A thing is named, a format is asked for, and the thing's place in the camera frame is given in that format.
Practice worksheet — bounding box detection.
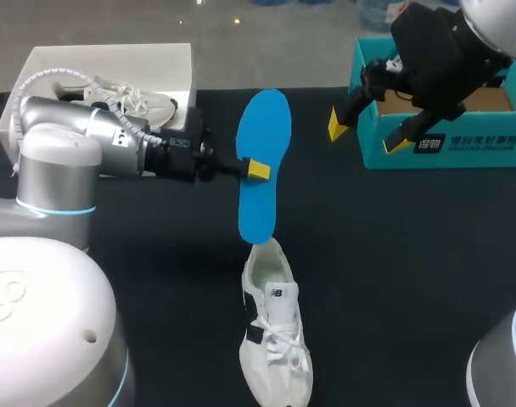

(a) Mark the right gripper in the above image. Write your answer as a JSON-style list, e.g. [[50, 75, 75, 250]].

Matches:
[[327, 0, 514, 155]]

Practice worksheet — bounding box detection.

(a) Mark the white shoebox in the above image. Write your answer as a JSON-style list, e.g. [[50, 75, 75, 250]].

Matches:
[[0, 42, 199, 148]]

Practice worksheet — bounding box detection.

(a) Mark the white cable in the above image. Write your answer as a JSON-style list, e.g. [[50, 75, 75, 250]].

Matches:
[[10, 65, 164, 178]]

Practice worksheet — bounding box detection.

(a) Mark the white sneaker with black patches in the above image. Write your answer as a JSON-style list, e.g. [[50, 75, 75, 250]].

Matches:
[[238, 237, 315, 407]]

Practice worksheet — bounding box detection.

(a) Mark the blue and black insole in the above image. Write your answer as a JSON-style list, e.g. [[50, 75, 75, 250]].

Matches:
[[236, 88, 293, 246]]

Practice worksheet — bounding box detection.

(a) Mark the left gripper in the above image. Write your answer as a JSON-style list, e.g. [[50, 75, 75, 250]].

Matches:
[[145, 107, 272, 186]]

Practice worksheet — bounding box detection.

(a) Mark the teal box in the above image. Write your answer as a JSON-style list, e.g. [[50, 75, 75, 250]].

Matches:
[[347, 36, 516, 171]]

